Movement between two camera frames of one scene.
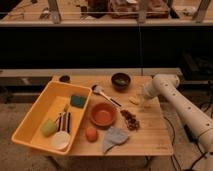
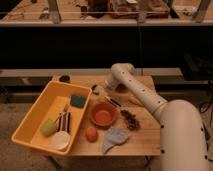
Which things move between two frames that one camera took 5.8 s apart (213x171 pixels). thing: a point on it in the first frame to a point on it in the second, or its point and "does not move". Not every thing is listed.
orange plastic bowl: [103, 114] does not move
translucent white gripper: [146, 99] to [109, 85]
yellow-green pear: [49, 127] does not move
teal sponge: [78, 100] does not move
